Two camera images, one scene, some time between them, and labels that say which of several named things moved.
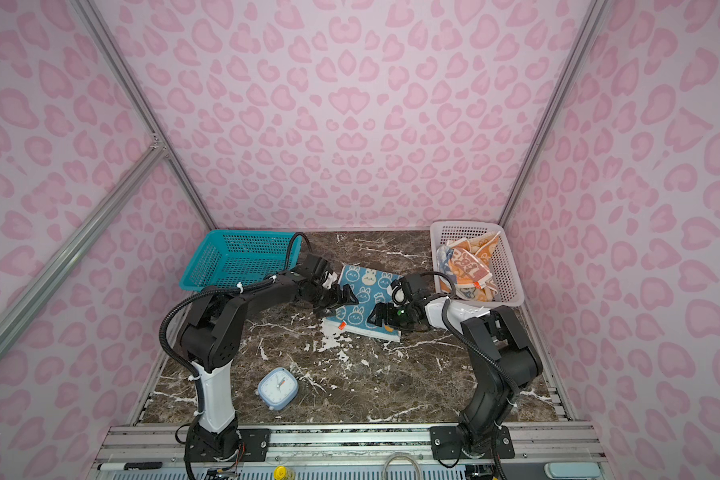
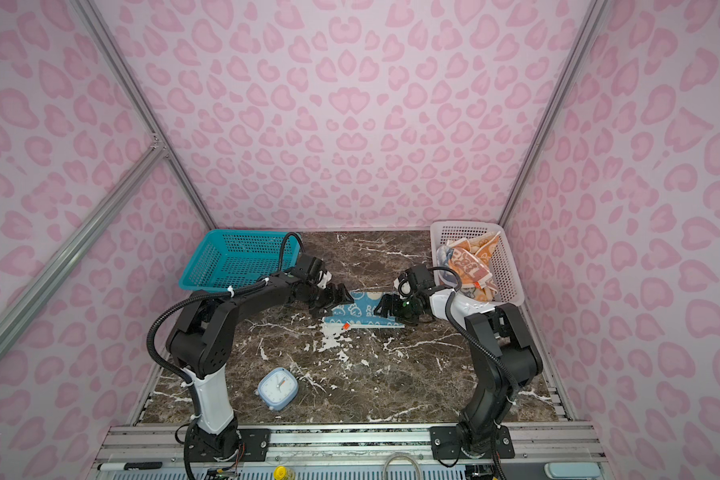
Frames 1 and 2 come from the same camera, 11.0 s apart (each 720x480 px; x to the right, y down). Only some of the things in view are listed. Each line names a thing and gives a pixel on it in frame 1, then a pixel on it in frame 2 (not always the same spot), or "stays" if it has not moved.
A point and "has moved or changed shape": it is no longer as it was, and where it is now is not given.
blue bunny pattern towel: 370,288 has moved or changed shape
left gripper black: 337,301 stays
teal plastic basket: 225,257 stays
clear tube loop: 397,455 stays
